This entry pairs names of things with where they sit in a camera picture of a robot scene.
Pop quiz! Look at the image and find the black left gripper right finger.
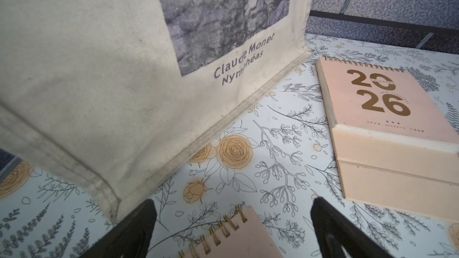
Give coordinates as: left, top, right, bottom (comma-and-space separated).
310, 197, 391, 258

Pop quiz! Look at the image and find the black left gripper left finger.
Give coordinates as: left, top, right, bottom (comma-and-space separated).
81, 199, 157, 258

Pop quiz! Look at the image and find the pink 2026 desk calendar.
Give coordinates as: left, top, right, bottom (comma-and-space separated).
179, 206, 282, 258

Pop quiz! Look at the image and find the cream canvas tote bag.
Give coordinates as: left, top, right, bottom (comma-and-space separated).
1, 0, 312, 223

